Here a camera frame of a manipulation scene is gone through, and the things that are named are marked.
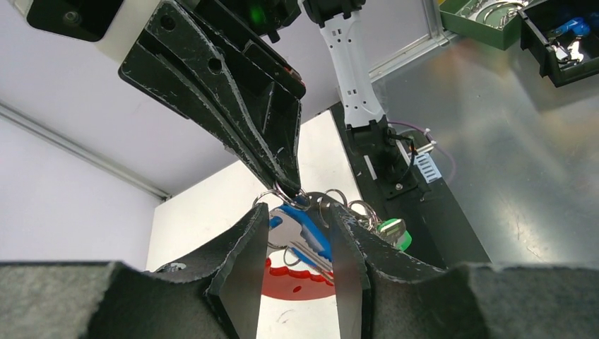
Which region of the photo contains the aluminium frame post left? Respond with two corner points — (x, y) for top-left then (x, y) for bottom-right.
(1, 100), (173, 201)

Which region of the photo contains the green storage bin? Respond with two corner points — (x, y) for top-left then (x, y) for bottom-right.
(439, 0), (532, 50)

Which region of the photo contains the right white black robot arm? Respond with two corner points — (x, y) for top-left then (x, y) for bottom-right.
(119, 1), (384, 196)

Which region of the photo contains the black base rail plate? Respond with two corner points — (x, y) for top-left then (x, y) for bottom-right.
(331, 103), (490, 268)

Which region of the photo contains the aluminium frame post right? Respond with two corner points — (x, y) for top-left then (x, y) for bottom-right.
(369, 1), (451, 82)

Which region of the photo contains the white slotted cable duct right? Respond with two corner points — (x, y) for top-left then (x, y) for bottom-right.
(415, 153), (442, 184)

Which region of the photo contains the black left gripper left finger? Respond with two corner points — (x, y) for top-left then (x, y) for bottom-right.
(1, 203), (268, 338)

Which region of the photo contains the black storage bin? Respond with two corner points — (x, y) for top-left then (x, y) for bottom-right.
(518, 1), (598, 88)

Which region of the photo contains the blue tag key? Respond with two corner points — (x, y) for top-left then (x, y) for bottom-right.
(266, 205), (333, 284)

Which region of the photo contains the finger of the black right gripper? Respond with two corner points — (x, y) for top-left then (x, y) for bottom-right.
(145, 1), (302, 196)
(119, 40), (290, 194)

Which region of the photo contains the keyring bunch with tags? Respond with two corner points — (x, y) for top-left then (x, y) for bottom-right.
(262, 189), (413, 301)

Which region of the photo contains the aluminium frame post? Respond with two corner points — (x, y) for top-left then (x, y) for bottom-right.
(1, 100), (173, 201)
(369, 1), (451, 82)

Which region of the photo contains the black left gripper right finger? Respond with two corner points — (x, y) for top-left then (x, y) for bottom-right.
(328, 203), (598, 338)

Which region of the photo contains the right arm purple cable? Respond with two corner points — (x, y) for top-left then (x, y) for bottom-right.
(386, 120), (457, 184)

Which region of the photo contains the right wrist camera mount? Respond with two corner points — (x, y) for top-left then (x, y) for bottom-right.
(7, 0), (160, 64)

